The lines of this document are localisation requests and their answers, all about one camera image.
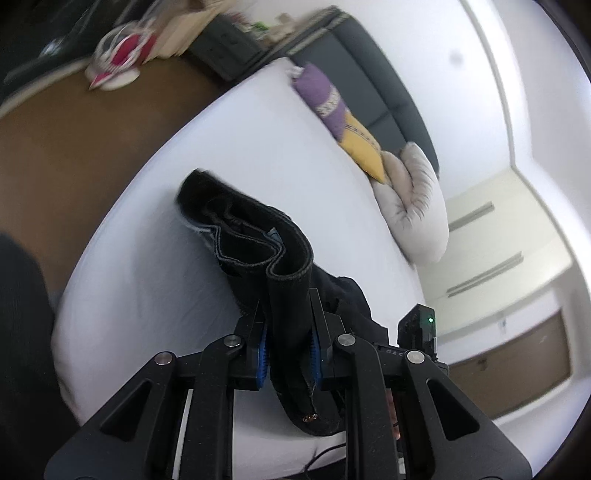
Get dark grey nightstand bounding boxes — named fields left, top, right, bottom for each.
left=187, top=14, right=264, bottom=81

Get grey padded headboard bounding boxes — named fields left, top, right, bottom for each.
left=288, top=4, right=440, bottom=176

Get black pants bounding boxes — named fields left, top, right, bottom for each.
left=175, top=168, right=389, bottom=437

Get white pillow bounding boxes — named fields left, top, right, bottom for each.
left=369, top=142, right=450, bottom=266

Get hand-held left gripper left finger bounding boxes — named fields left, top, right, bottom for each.
left=46, top=305, right=269, bottom=480

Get yellow patterned pillow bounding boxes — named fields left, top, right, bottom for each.
left=339, top=113, right=386, bottom=183

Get red and white bag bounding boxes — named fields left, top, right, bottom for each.
left=85, top=21, right=160, bottom=90

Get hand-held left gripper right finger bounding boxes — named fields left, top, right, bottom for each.
left=309, top=288, right=532, bottom=480

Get person's dark trouser leg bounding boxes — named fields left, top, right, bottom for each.
left=0, top=233, right=88, bottom=480

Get black cable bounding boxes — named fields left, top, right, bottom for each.
left=302, top=440, right=349, bottom=476

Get beige curtain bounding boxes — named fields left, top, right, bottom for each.
left=157, top=0, right=220, bottom=56

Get cream wardrobe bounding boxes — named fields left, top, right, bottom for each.
left=438, top=166, right=583, bottom=416

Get purple patterned pillow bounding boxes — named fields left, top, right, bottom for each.
left=291, top=64, right=354, bottom=141

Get white bed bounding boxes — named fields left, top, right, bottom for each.
left=48, top=55, right=428, bottom=480

